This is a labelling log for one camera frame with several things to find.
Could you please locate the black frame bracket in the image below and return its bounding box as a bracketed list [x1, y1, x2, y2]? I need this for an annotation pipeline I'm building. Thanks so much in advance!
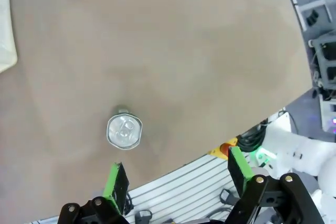
[218, 188, 237, 206]
[134, 209, 153, 222]

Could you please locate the black cable bundle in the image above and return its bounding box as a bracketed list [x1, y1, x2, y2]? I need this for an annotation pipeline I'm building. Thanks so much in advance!
[237, 123, 267, 153]

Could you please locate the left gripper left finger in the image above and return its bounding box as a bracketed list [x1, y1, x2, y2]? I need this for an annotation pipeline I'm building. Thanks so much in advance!
[57, 161, 131, 224]

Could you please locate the green white soda can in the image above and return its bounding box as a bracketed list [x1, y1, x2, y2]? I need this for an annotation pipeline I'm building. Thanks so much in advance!
[106, 105, 144, 151]

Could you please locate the grey metal equipment rack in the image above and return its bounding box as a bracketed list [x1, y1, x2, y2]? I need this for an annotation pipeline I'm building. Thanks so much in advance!
[308, 31, 336, 133]

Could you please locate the white desk frame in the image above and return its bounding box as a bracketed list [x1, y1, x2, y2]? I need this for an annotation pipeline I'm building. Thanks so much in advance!
[288, 0, 336, 32]

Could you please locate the white Damda shopping basket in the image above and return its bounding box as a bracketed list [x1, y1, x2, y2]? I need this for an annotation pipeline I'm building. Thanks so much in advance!
[0, 0, 18, 74]

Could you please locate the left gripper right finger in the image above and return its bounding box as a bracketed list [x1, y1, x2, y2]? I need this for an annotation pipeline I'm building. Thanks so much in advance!
[225, 145, 325, 224]

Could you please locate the red yellow emergency stop button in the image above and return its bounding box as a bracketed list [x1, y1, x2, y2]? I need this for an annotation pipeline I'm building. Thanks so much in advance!
[207, 137, 238, 161]

